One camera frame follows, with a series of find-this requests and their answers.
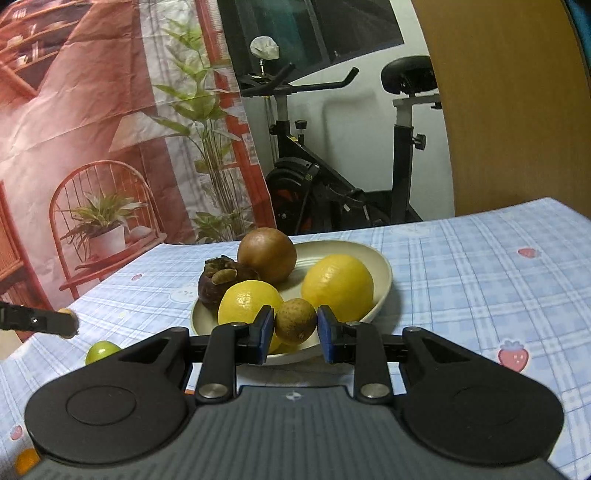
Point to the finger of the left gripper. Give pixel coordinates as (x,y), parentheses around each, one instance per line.
(26,319)

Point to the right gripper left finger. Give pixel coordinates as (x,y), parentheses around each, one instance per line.
(227,347)

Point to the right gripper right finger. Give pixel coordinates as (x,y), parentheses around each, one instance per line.
(360,345)

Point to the yellow round fruit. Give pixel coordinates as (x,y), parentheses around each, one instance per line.
(68,323)

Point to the small brown longan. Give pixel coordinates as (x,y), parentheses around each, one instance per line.
(295,321)

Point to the green apple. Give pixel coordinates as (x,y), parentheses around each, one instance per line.
(100,350)

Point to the orange tangerine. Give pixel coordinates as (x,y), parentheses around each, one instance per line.
(25,461)

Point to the beige ceramic plate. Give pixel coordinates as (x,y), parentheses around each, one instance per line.
(296,280)

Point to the yellow lemon front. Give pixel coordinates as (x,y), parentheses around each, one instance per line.
(242,301)

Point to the yellow lemon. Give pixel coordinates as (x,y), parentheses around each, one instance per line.
(343,283)
(242,301)

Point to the yellow lemon back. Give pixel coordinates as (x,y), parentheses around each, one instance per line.
(343,283)

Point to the dark purple mangosteen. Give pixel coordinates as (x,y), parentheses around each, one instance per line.
(219,275)

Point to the brown round fruit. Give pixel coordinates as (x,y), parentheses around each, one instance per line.
(269,252)

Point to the blue plaid tablecloth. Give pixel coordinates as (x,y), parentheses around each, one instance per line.
(512,278)

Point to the printed red backdrop cloth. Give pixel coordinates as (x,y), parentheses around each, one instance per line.
(122,128)

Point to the wooden door panel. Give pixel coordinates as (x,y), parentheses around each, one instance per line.
(515,90)

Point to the dark window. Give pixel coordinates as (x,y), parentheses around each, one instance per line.
(311,34)

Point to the blue curtain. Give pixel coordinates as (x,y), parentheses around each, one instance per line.
(580,12)

